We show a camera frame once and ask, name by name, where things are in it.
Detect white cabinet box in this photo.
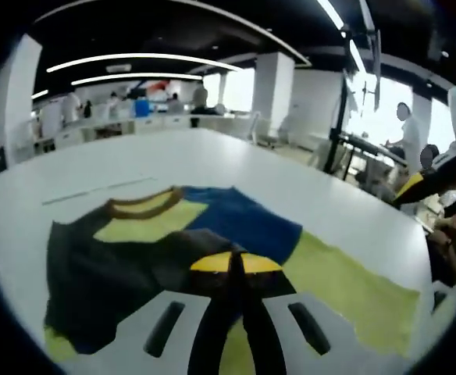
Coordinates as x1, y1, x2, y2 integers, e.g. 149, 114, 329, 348
40, 102, 63, 138

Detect white flat socket panel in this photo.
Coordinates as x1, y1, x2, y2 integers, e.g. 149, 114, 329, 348
41, 177, 157, 207

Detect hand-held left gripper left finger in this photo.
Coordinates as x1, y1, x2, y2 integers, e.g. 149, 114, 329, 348
94, 252, 240, 375

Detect person's black printed clothing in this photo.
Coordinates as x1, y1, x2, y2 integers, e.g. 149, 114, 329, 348
426, 191, 456, 288

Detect white square pillar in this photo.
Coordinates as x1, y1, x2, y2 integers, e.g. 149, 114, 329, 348
251, 52, 295, 130
0, 33, 44, 173

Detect white workbench row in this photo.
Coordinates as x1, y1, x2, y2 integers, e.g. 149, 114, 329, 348
32, 112, 260, 153

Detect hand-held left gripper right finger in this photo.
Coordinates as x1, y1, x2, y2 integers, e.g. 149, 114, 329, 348
238, 252, 373, 375

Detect yellow garment blue grey sleeves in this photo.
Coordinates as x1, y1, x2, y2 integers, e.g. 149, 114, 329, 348
43, 185, 422, 359

